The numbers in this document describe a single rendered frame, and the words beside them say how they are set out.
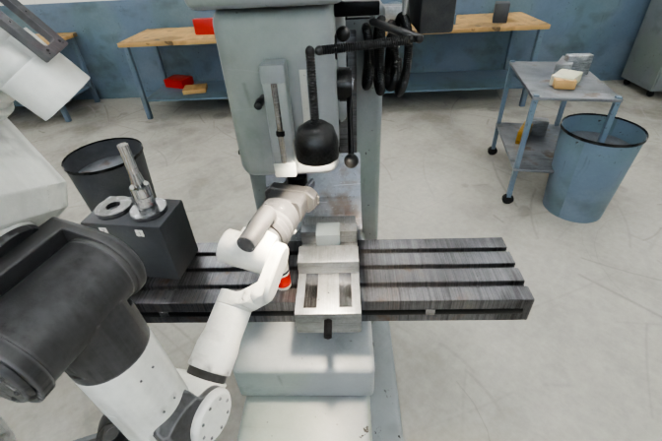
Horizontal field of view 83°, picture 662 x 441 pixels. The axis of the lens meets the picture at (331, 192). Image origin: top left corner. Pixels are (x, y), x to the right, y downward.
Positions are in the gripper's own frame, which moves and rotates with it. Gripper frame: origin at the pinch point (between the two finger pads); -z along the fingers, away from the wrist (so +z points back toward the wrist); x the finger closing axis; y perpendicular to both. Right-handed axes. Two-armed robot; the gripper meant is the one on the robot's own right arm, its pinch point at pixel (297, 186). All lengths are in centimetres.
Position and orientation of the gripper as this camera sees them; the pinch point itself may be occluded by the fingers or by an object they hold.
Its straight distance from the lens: 88.1
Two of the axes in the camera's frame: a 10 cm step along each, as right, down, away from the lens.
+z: -2.8, 5.5, -7.8
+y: 0.4, 8.2, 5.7
